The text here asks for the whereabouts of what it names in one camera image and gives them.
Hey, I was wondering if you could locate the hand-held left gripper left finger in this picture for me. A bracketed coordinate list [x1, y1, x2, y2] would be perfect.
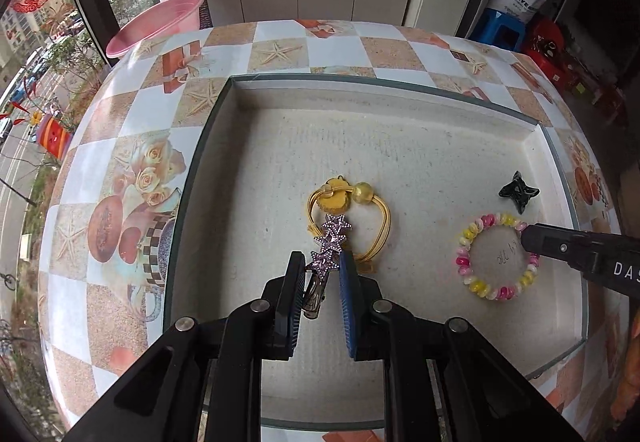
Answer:
[62, 251, 307, 442]

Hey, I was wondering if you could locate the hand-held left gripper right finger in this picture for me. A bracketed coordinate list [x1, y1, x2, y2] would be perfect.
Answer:
[339, 252, 583, 442]

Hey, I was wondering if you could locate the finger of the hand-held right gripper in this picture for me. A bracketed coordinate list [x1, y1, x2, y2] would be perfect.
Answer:
[521, 222, 640, 297]

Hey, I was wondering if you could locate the purple star hair clip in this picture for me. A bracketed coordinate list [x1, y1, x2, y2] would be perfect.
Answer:
[300, 216, 353, 320]

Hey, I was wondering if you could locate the pink yellow spiral bracelet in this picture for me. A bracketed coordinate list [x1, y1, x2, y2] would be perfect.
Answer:
[455, 213, 541, 301]

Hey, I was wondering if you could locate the grey-green cardboard tray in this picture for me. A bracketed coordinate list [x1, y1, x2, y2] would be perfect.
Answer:
[162, 74, 591, 433]

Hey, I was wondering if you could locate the black claw hair clip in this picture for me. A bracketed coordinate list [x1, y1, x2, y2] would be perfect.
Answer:
[498, 170, 541, 215]

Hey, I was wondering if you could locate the pile of gift boxes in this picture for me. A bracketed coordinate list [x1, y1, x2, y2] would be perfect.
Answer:
[537, 49, 626, 123]

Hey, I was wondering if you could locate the red plastic chair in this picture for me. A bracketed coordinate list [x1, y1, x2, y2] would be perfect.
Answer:
[522, 16, 568, 60]

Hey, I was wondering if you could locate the blue plastic stool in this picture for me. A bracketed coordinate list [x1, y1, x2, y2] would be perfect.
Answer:
[470, 8, 526, 52]

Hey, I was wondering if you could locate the pink plastic basin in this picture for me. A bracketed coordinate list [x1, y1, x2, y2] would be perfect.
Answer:
[106, 0, 206, 59]

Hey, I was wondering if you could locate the yellow hair tie with charm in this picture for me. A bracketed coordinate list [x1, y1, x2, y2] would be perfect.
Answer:
[306, 178, 392, 273]

